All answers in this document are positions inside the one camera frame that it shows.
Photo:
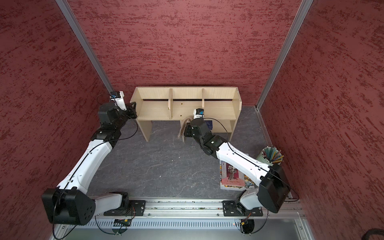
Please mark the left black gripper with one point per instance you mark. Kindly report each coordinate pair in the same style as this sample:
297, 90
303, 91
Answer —
132, 110

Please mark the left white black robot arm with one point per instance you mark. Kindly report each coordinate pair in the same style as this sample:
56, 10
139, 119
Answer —
68, 203

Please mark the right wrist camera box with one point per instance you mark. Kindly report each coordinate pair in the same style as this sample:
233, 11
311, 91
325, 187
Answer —
198, 113

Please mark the aluminium corner post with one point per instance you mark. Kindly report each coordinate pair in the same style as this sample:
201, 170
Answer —
79, 33
289, 40

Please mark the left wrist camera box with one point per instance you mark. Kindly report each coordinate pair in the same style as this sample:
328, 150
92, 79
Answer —
118, 98

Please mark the blue book on shelf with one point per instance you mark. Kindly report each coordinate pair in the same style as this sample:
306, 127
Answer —
209, 124

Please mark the red illustrated picture book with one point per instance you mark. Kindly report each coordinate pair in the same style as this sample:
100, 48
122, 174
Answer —
234, 180

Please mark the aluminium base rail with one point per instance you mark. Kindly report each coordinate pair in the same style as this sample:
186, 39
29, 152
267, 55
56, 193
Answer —
190, 219

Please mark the right aluminium corner post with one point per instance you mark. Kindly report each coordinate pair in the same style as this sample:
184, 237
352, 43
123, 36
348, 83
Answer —
289, 40

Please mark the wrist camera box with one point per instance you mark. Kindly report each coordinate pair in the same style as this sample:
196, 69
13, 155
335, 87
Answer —
118, 98
198, 113

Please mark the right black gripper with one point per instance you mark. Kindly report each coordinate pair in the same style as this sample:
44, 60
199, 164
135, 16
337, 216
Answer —
188, 132

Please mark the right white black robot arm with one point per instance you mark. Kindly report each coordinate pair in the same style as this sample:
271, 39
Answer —
272, 186

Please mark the light wooden bookshelf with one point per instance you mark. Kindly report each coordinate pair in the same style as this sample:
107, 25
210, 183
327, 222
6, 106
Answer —
222, 105

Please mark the green cup of pencils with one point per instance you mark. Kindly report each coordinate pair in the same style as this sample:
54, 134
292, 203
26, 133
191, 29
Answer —
270, 156

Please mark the left aluminium corner post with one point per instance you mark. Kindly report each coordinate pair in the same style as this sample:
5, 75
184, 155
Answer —
79, 33

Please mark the beige striped fluffy cloth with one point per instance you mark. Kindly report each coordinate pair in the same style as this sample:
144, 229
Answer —
184, 124

